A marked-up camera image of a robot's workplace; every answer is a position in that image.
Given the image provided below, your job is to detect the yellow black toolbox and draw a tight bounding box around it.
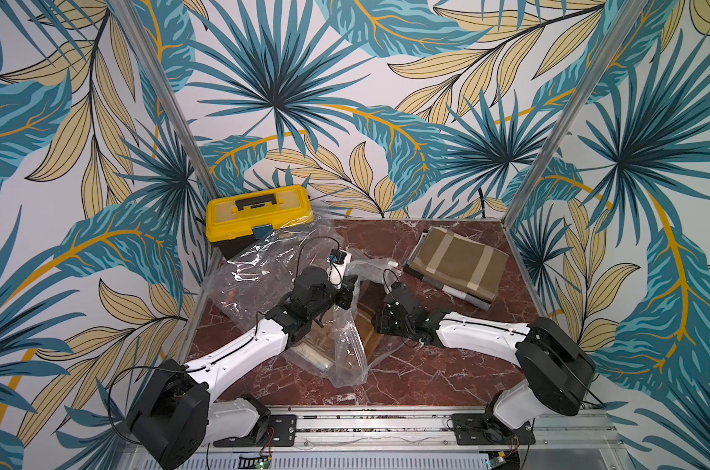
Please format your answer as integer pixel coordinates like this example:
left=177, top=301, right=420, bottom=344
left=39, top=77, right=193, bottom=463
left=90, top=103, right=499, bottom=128
left=206, top=185, right=314, bottom=260

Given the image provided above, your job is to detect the clear plastic vacuum bag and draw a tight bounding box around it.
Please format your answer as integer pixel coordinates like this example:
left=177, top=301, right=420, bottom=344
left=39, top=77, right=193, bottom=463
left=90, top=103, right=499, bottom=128
left=203, top=221, right=403, bottom=388

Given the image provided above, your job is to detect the brown beige striped blanket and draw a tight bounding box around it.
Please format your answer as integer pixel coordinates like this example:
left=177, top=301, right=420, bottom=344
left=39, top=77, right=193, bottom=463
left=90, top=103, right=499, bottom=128
left=404, top=227, right=509, bottom=304

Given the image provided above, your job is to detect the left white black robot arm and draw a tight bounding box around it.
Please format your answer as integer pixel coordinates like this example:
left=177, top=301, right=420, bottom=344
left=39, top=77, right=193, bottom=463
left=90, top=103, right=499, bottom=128
left=124, top=266, right=358, bottom=469

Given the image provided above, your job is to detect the grey checkered blanket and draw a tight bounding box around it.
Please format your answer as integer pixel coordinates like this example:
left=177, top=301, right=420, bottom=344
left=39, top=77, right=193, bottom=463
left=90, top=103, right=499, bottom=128
left=403, top=264, right=491, bottom=311

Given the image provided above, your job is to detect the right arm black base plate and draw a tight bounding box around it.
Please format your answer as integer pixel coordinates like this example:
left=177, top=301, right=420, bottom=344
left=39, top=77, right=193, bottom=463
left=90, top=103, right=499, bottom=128
left=448, top=413, right=535, bottom=447

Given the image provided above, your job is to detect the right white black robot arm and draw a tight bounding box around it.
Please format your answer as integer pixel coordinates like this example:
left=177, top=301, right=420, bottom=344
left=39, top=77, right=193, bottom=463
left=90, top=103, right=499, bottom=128
left=372, top=283, right=596, bottom=432

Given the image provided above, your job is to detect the orange handled screwdriver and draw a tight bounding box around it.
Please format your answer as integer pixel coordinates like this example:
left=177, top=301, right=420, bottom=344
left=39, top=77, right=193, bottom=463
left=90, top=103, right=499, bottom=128
left=222, top=289, right=239, bottom=309

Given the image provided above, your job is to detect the left aluminium corner post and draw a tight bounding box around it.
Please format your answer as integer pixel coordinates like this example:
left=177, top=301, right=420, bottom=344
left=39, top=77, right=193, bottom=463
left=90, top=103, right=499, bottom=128
left=110, top=0, right=220, bottom=200

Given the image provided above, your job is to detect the aluminium corner post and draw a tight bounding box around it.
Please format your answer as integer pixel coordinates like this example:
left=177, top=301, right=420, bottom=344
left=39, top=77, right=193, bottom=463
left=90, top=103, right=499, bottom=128
left=110, top=0, right=220, bottom=200
left=502, top=0, right=647, bottom=231

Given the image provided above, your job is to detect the right aluminium corner post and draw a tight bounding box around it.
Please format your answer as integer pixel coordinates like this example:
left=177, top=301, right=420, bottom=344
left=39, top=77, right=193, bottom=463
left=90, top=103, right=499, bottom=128
left=502, top=0, right=647, bottom=231

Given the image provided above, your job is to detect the cream blue plaid blanket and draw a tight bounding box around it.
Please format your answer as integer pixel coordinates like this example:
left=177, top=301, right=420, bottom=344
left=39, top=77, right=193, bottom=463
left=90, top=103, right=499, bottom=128
left=290, top=336, right=335, bottom=372

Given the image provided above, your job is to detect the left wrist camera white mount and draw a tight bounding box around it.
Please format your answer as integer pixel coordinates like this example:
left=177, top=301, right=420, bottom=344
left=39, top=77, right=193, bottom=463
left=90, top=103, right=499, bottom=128
left=328, top=249, right=352, bottom=288

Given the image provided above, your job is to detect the aluminium front rail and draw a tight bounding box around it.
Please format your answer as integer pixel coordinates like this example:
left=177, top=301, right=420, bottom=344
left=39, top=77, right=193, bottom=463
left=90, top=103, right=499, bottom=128
left=183, top=405, right=634, bottom=469

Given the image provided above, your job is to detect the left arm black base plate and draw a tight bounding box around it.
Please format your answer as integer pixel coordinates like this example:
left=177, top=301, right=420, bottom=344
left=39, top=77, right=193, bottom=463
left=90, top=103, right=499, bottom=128
left=213, top=414, right=297, bottom=448

